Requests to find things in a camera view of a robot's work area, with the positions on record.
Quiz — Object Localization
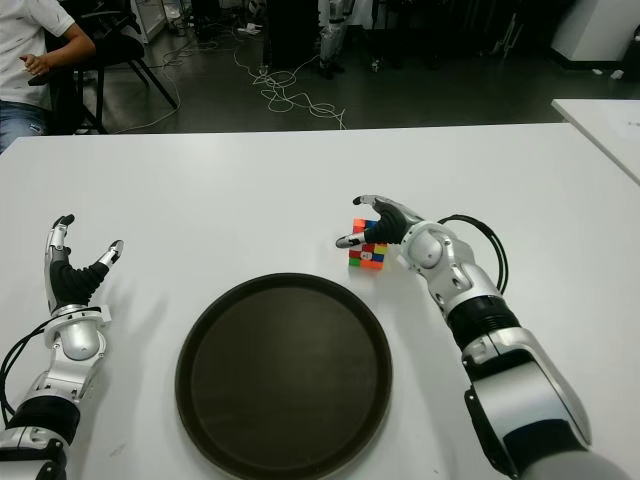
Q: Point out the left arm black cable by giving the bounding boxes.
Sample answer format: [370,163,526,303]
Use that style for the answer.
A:
[0,319,66,426]

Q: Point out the folded metal stand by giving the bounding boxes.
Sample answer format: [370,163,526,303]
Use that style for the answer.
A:
[492,12,521,56]

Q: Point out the black chair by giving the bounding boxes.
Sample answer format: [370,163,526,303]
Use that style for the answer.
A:
[29,0,179,136]

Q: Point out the white cabinet with black base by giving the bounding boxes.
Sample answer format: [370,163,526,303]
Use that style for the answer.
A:
[549,0,640,64]

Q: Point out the white side table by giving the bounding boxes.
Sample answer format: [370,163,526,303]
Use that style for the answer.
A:
[551,98,640,184]

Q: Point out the white framed glass cabinet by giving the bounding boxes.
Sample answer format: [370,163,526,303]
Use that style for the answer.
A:
[130,0,166,44]

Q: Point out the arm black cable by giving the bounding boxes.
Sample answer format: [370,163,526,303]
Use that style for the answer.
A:
[437,213,509,294]
[0,319,66,426]

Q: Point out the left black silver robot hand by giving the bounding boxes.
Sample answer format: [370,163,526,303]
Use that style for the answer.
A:
[43,214,125,317]

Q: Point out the silver humanoid robot legs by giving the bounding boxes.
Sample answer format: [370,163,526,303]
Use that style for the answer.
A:
[317,0,351,79]

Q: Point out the seated person in white shirt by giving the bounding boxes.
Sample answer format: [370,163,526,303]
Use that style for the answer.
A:
[0,0,96,139]

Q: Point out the dark brown round plate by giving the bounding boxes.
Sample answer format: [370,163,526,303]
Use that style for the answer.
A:
[174,272,394,474]

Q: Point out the tangled white floor cable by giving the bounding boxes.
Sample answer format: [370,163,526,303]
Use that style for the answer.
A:
[232,34,346,130]

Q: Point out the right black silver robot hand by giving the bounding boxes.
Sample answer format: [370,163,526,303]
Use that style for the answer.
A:
[333,194,427,250]

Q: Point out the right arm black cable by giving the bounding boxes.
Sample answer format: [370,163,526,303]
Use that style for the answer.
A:
[437,213,509,294]

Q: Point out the multicoloured Rubik's cube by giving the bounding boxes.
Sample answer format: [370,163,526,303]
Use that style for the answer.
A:
[348,217,389,271]

